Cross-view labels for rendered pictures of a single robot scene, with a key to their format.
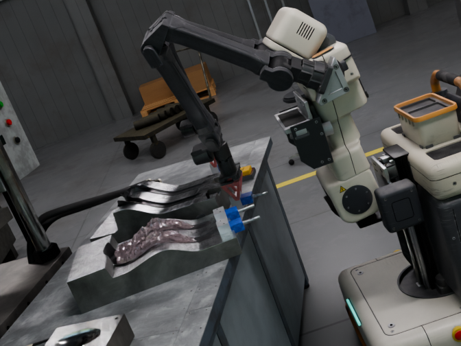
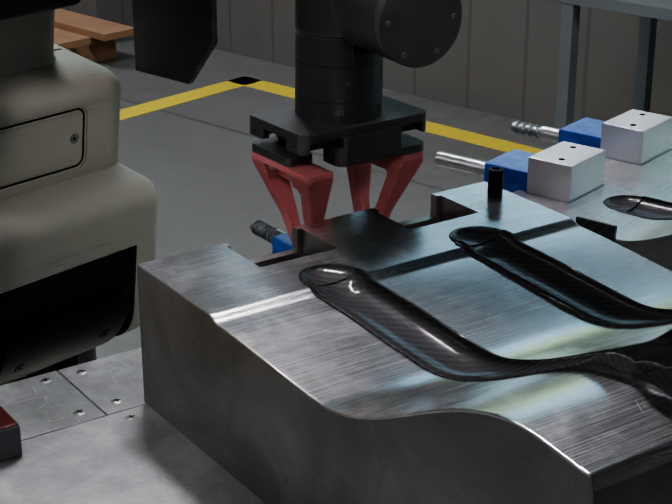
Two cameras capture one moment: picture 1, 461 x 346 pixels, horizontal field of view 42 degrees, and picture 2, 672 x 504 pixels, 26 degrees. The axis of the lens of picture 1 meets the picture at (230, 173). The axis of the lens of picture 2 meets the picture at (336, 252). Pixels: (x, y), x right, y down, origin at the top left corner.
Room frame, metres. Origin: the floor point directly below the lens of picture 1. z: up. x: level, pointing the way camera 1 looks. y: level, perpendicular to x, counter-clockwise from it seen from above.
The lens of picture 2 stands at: (2.69, 0.59, 1.21)
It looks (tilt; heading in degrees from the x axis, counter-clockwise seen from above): 22 degrees down; 219
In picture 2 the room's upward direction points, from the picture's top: straight up
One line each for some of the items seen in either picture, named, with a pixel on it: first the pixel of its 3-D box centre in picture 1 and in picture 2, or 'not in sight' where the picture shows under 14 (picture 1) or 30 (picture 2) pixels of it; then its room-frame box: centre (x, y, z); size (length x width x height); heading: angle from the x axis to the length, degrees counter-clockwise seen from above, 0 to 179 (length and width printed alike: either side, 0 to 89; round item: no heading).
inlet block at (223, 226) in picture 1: (239, 224); (582, 141); (1.70, 0.03, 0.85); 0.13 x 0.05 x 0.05; 91
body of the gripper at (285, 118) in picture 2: (227, 167); (338, 84); (1.97, 0.00, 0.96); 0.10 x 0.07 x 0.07; 166
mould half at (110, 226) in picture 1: (160, 205); (603, 407); (2.11, 0.28, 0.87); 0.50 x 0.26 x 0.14; 74
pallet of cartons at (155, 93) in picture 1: (175, 89); not in sight; (9.50, 0.35, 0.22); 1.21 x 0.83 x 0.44; 87
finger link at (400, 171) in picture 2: (233, 187); (352, 184); (1.96, 0.01, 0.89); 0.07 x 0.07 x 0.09; 76
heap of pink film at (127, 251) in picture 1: (151, 237); not in sight; (1.75, 0.30, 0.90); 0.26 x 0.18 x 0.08; 91
